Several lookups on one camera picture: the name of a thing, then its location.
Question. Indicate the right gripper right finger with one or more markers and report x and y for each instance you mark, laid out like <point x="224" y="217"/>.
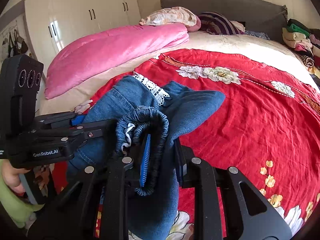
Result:
<point x="183" y="156"/>

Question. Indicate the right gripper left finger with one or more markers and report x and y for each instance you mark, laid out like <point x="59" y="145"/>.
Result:
<point x="140" y="154"/>

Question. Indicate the blue denim pants lace trim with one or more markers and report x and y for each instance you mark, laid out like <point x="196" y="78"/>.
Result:
<point x="142" y="108"/>

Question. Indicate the green left sleeve forearm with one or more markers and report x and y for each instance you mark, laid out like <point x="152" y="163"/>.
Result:
<point x="22" y="213"/>

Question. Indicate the left hand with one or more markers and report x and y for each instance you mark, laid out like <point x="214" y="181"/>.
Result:
<point x="11" y="177"/>

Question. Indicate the cream bed sheet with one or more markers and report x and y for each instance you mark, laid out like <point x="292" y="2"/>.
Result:
<point x="269" y="52"/>

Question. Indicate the pink quilt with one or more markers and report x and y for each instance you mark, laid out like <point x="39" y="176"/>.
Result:
<point x="97" y="53"/>

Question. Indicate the white wardrobe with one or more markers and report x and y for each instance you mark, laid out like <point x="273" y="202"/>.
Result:
<point x="51" y="25"/>

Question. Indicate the purple striped pillow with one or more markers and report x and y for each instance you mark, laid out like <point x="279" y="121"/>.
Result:
<point x="216" y="24"/>

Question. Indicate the floral pillow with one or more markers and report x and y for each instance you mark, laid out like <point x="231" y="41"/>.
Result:
<point x="173" y="15"/>

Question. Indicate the dark grey headboard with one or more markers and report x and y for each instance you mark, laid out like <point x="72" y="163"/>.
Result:
<point x="257" y="15"/>

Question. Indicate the stack of folded clothes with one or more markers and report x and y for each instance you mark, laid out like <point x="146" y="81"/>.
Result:
<point x="305" y="43"/>

